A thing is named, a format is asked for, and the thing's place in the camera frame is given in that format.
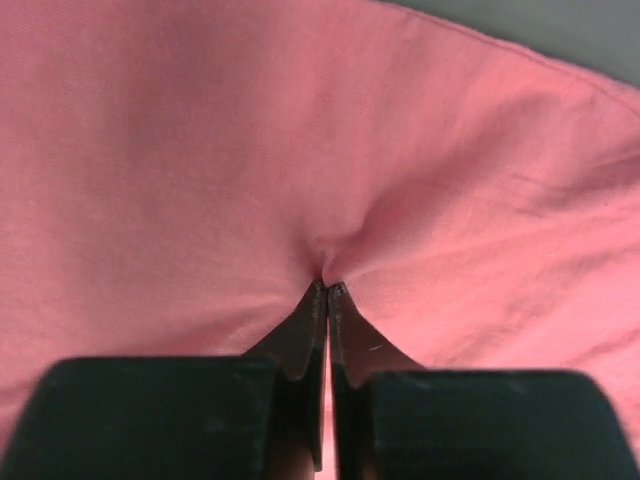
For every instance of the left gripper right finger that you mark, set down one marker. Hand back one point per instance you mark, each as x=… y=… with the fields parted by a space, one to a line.
x=397 y=419

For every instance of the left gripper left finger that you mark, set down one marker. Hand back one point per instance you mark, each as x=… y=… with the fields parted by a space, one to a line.
x=257 y=415

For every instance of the pink t shirt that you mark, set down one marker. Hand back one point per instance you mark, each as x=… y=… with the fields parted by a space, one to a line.
x=175 y=174

